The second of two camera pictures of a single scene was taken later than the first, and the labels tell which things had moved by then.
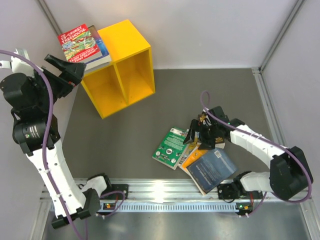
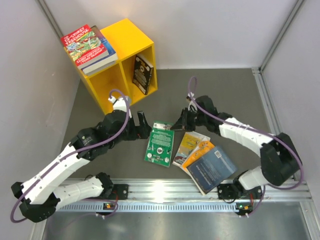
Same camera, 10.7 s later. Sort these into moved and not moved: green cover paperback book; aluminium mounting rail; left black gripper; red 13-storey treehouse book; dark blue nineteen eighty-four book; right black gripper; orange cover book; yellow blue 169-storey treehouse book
Moved: yellow blue 169-storey treehouse book; right black gripper; left black gripper; green cover paperback book; red 13-storey treehouse book
Not moved: dark blue nineteen eighty-four book; aluminium mounting rail; orange cover book
